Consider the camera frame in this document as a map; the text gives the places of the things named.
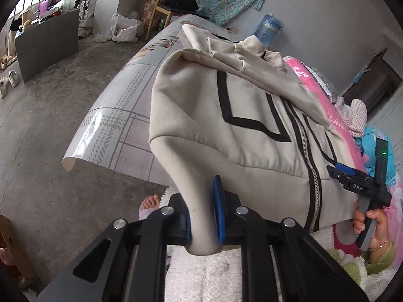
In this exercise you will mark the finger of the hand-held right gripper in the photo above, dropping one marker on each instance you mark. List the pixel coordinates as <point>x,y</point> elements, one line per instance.
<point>335,173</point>
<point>345,168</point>

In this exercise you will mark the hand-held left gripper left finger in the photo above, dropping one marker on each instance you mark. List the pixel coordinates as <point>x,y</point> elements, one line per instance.
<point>179,223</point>

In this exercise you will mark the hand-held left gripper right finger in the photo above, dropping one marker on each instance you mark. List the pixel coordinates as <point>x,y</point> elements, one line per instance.
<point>218,210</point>

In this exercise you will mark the beige jacket with black trim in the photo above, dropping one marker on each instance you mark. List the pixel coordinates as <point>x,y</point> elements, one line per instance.
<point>252,144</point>

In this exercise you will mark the person's right hand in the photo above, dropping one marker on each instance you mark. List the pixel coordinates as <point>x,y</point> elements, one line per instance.
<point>382,226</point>

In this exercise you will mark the pink slipper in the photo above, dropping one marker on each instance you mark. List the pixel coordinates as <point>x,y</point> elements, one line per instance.
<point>145,214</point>

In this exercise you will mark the person's foot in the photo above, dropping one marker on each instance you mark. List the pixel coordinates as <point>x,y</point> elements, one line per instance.
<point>151,202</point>

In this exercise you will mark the pink checked cloth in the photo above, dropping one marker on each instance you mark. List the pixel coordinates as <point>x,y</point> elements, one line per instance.
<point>355,116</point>

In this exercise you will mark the white fluffy blanket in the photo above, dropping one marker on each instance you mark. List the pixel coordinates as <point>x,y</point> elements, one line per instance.
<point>204,276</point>

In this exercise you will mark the grey pillow with lace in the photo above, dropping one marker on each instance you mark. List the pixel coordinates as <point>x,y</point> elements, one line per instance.
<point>324,83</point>

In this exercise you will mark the dark wooden door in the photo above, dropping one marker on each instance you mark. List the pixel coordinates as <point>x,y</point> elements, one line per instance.
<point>374,81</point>

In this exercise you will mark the blue hanging cloth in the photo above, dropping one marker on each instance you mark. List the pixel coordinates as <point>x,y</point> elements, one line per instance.
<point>361,76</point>

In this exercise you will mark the pink floral blanket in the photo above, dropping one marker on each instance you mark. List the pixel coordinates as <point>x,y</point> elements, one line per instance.
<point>310,78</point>

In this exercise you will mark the blue water bottle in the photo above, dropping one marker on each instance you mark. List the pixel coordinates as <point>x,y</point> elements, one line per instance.
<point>267,30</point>

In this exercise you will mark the white plastic bag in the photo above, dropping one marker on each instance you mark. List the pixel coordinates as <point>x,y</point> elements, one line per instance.
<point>126,28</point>

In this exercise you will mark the wooden chair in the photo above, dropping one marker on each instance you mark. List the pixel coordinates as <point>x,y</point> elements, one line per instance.
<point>157,9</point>

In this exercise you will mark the black bag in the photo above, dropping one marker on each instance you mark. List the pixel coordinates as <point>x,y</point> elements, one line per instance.
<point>181,3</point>

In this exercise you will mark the white shoe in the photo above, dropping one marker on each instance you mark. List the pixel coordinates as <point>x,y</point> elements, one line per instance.
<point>13,78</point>
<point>3,88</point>

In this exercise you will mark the grey board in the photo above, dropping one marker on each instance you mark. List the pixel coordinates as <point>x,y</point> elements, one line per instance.
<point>47,47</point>

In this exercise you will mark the orange patterned chair cushion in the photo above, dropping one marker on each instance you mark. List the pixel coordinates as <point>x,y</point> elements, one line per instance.
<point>149,0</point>

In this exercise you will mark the beige curtain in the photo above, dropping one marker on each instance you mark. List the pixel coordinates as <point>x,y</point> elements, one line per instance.
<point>91,6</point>

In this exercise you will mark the beige shoe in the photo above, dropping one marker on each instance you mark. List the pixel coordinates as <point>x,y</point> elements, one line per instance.
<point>8,62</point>

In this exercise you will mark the pink plastic basket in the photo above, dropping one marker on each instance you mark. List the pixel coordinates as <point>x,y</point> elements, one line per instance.
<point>44,8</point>

